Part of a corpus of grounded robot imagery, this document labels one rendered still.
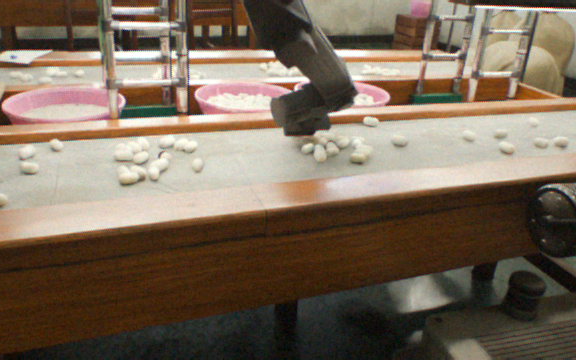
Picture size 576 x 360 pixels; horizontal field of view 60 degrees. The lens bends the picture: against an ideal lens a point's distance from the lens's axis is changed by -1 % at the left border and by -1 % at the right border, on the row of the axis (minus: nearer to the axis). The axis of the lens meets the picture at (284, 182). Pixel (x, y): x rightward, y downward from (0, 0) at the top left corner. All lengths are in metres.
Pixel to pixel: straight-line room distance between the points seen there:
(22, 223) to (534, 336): 0.92
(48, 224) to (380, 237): 0.52
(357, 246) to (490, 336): 0.35
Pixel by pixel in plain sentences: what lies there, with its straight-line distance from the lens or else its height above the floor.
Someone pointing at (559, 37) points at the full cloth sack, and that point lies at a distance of 5.29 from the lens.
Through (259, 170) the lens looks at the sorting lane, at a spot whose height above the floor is 0.74.
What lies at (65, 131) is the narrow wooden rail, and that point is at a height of 0.76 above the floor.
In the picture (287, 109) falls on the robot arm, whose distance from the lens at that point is 0.91.
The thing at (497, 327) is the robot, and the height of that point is 0.47.
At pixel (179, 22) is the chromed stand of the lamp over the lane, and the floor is 0.97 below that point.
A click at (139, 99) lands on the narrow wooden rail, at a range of 1.43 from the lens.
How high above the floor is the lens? 1.12
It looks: 25 degrees down
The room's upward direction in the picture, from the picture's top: 4 degrees clockwise
